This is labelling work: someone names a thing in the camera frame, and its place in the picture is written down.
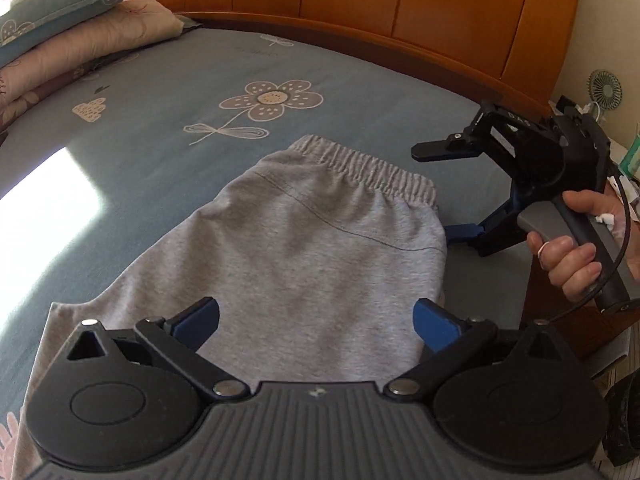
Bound pink floral quilt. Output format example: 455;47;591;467
0;0;183;136

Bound green white bottle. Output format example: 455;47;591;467
620;130;640;178

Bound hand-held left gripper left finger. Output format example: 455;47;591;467
67;297;250;402

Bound small white fan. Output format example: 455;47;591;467
587;69;623;121

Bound blue floral bed sheet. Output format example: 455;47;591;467
0;27;531;466

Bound wooden headboard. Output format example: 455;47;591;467
122;0;586;121

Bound dark round object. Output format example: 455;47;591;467
602;375;640;466

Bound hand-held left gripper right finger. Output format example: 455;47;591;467
385;298;566;401

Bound blue floral pillow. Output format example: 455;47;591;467
0;0;158;68

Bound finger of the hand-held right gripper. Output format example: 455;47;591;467
446;197;526;257
411;132;483;163

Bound grey sweatpants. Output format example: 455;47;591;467
10;135;448;480

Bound person's right hand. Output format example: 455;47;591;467
526;190;628;301

